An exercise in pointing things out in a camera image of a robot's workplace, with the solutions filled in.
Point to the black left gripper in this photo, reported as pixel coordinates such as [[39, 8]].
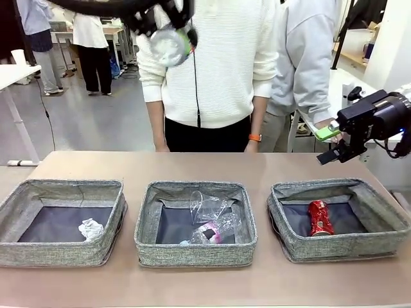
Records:
[[160, 13]]

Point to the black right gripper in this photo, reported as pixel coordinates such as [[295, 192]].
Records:
[[385, 118]]

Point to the clear plastic container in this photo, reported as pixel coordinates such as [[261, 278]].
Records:
[[168, 48]]

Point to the crushed red can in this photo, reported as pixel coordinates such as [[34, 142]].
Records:
[[321, 218]]

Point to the plastic bottle pink label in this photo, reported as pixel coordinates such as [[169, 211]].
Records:
[[208, 234]]

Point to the white paper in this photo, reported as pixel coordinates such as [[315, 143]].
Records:
[[91, 229]]

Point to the white sweater person right forearm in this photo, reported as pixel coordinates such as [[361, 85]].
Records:
[[157, 122]]

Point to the white sweater person left forearm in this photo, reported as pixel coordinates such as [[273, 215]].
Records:
[[259, 115]]

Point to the grey hoodie person left hand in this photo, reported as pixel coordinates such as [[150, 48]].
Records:
[[324, 125]]

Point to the white sweater person left hand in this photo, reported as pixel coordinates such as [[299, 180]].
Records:
[[252, 147]]

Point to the white sweater person right hand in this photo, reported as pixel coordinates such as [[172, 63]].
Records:
[[162, 147]]

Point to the person in white sweater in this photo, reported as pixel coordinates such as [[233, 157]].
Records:
[[218, 64]]

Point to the background work desk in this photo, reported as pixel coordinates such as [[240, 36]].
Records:
[[110, 32]]

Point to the white device black knob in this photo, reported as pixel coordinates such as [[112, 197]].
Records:
[[356, 93]]

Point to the blue bag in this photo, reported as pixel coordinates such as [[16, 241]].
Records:
[[115, 69]]

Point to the white table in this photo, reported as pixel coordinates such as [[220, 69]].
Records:
[[340, 77]]

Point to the orange watch band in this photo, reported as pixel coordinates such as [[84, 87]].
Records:
[[255, 137]]

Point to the person in white shirt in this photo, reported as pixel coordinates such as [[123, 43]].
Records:
[[90, 35]]

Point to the black stand pole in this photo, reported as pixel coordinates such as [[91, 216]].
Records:
[[335, 62]]

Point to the wooden shelf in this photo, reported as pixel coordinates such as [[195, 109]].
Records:
[[350, 57]]

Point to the person in grey hoodie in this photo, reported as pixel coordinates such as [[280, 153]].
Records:
[[305, 48]]

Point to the dark blue bottle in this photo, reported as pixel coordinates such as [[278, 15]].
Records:
[[368, 53]]

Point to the grey fabric basket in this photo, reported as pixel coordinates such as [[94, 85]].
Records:
[[48, 253], [192, 255], [353, 247]]

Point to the cardboard box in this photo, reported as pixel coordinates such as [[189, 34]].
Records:
[[374, 27]]

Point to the person in blue shirt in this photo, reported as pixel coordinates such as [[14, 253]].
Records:
[[35, 19]]

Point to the white paper cup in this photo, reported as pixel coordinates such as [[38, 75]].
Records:
[[18, 57]]

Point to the white desk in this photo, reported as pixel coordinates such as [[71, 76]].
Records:
[[16, 75]]

